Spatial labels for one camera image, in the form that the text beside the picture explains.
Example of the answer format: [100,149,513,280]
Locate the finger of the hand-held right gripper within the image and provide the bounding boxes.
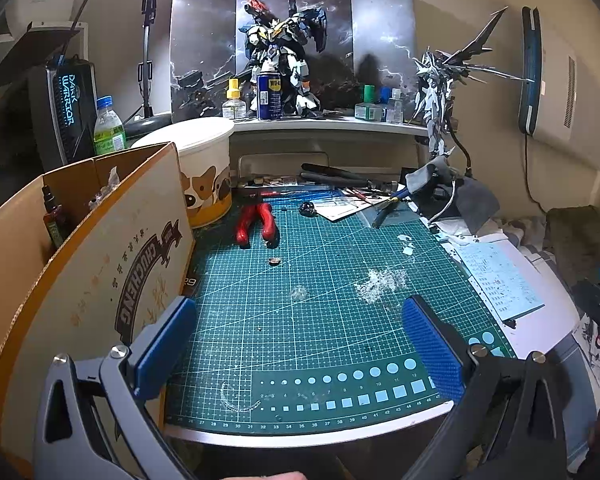
[572,265,600,341]

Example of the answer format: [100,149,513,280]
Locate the black flat board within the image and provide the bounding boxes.
[0,20,86,96]

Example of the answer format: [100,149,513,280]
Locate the blue and yellow spray can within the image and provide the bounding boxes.
[256,71,284,122]

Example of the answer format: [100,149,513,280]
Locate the clear bottle with yellow cap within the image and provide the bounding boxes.
[222,78,246,121]

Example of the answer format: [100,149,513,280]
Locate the red-handled pliers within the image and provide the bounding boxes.
[235,202,281,248]

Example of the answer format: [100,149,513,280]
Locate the small clear bottle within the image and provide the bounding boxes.
[386,89,404,124]

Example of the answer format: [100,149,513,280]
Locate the blue-handled tool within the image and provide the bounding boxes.
[372,187,411,228]

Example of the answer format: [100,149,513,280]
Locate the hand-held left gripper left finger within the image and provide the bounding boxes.
[34,295,199,480]

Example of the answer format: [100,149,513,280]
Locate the green cutting mat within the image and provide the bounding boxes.
[165,195,518,433]

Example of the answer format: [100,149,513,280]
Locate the green drink bottle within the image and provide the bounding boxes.
[94,96,127,157]

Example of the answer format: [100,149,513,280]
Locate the colourful printed sheets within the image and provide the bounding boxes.
[572,320,600,411]

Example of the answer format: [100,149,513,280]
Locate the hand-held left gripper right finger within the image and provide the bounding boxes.
[401,294,573,480]

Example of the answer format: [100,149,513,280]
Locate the clear plastic bag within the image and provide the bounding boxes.
[87,167,121,211]

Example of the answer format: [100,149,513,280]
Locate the silver winged robot model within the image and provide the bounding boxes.
[411,6,536,161]

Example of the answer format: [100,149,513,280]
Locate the brown cardboard box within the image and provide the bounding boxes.
[0,141,196,480]

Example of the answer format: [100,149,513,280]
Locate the white and blue robot model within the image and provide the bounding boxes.
[235,0,331,116]

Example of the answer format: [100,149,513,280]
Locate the black lamp stand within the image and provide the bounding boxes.
[125,0,173,138]

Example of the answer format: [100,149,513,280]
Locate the printed card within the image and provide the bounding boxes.
[310,187,396,223]

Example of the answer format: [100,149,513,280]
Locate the pile of plastic shavings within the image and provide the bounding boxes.
[355,265,408,306]

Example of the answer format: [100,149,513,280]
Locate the dark slim bottle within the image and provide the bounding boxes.
[41,185,73,251]

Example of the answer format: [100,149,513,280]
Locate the black-handled pliers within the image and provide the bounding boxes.
[300,162,398,191]

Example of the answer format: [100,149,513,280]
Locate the white wall appliance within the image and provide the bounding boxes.
[517,6,600,181]

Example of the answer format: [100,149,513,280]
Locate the black cable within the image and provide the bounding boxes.
[524,132,548,211]

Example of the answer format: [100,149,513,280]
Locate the lightning backdrop board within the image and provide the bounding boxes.
[170,0,415,121]

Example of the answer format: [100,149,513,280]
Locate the black computer tower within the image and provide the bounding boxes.
[0,57,101,206]

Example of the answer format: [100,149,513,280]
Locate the light blue decal sheet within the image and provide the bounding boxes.
[452,241,546,323]

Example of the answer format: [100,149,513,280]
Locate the white dog print bucket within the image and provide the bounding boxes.
[130,117,236,228]

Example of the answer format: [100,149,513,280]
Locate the dark brown blanket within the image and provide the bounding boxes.
[542,207,600,291]

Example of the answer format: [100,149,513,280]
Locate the white shelf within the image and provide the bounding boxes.
[230,114,431,148]

